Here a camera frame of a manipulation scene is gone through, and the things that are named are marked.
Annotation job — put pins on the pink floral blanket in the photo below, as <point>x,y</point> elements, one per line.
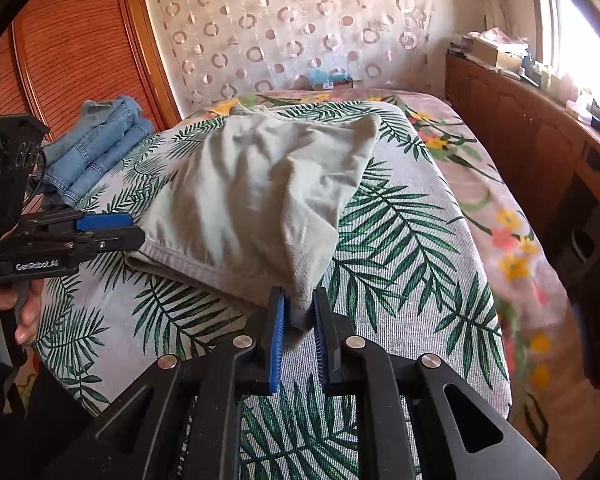
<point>485,210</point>

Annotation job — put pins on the leaf print blanket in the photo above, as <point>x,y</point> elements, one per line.
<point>405,260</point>

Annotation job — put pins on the long wooden cabinet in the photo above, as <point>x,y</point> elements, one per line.
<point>520,135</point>

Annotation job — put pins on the white tissue box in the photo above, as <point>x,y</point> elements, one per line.
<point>577,110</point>

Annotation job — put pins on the white plastic bottle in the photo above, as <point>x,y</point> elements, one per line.
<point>550,82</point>

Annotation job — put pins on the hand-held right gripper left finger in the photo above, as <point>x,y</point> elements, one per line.
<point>277,350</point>

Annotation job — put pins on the wooden slatted wardrobe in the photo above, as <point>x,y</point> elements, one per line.
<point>80,35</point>

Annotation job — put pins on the person's left hand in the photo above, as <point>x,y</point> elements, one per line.
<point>30,315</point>

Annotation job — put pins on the circle print sheer curtain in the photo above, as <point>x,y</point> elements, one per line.
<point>280,35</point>

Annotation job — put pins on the window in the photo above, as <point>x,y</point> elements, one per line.
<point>575,35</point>

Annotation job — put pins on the plain cardboard box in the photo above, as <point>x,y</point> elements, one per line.
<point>495,55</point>

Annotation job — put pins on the teal item on box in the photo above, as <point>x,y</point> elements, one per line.
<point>330,80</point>

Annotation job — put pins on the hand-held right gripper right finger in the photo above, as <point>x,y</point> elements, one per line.
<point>325,355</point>

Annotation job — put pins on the grey pants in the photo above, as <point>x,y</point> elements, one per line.
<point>250,195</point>

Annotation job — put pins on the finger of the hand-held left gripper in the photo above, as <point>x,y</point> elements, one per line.
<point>115,241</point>
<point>105,221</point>

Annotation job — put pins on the folded blue jeans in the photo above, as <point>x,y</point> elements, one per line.
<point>105,135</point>

